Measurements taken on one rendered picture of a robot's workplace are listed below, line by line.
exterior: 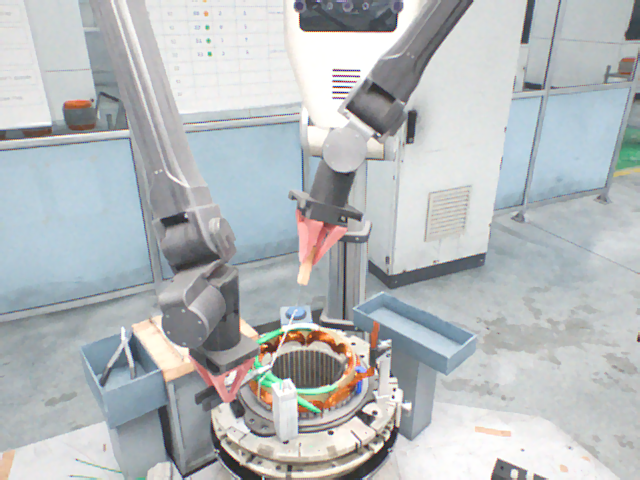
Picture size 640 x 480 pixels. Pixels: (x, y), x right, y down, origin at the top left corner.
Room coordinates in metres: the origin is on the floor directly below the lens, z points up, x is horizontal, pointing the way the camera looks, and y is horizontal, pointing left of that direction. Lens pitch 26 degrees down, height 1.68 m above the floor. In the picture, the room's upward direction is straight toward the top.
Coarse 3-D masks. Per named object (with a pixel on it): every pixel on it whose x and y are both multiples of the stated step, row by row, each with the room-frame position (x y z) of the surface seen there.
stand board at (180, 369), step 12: (144, 324) 0.90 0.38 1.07; (240, 324) 0.90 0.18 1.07; (144, 336) 0.86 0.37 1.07; (156, 336) 0.86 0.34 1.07; (252, 336) 0.86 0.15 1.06; (156, 348) 0.82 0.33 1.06; (168, 348) 0.82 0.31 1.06; (180, 348) 0.82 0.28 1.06; (156, 360) 0.78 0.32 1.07; (168, 360) 0.78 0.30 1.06; (180, 360) 0.78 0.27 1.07; (168, 372) 0.75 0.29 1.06; (180, 372) 0.76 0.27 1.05
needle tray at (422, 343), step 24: (360, 312) 0.95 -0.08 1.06; (384, 312) 1.01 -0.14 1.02; (408, 312) 0.98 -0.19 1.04; (384, 336) 0.90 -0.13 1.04; (408, 336) 0.86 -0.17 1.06; (432, 336) 0.91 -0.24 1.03; (456, 336) 0.89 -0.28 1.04; (408, 360) 0.87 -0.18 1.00; (432, 360) 0.81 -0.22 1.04; (456, 360) 0.81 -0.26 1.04; (408, 384) 0.86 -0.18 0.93; (432, 384) 0.90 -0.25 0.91; (432, 408) 0.90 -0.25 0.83; (408, 432) 0.86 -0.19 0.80
